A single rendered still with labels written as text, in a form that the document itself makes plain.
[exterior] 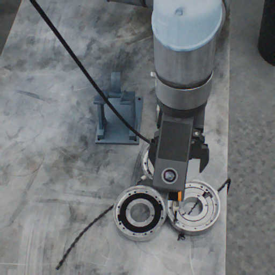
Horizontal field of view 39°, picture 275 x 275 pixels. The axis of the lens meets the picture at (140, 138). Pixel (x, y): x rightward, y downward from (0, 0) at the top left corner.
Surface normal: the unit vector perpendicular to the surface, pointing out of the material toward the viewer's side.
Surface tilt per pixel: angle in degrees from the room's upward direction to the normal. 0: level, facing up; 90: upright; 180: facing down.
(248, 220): 0
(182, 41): 79
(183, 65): 82
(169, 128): 22
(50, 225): 0
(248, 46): 0
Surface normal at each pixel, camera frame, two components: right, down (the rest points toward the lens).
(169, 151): -0.10, -0.12
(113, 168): -0.08, -0.49
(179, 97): -0.23, 0.78
